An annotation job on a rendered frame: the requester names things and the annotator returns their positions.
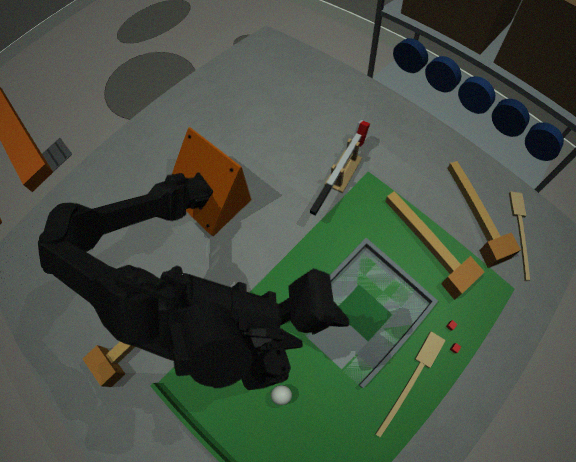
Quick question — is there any red putter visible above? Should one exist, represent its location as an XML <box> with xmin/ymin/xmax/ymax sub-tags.
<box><xmin>310</xmin><ymin>120</ymin><xmax>370</xmax><ymax>216</ymax></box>

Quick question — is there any grey ball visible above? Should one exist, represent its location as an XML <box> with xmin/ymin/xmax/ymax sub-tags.
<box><xmin>271</xmin><ymin>385</ymin><xmax>292</xmax><ymax>405</ymax></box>

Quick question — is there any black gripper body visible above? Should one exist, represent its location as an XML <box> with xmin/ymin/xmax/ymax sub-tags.
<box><xmin>227</xmin><ymin>269</ymin><xmax>335</xmax><ymax>333</ymax></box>

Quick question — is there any wooden mallet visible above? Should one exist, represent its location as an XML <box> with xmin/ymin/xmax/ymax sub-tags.
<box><xmin>83</xmin><ymin>342</ymin><xmax>135</xmax><ymax>387</ymax></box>
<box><xmin>385</xmin><ymin>192</ymin><xmax>484</xmax><ymax>300</ymax></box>
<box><xmin>447</xmin><ymin>161</ymin><xmax>521</xmax><ymax>268</ymax></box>

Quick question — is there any green putting mat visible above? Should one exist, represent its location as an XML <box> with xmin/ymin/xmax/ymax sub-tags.
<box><xmin>158</xmin><ymin>172</ymin><xmax>515</xmax><ymax>462</ymax></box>

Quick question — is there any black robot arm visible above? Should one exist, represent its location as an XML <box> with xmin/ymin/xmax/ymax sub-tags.
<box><xmin>38</xmin><ymin>172</ymin><xmax>291</xmax><ymax>390</ymax></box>

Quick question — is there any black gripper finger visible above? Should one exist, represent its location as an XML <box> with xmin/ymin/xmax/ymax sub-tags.
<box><xmin>274</xmin><ymin>330</ymin><xmax>302</xmax><ymax>350</ymax></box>
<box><xmin>312</xmin><ymin>301</ymin><xmax>349</xmax><ymax>335</ymax></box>

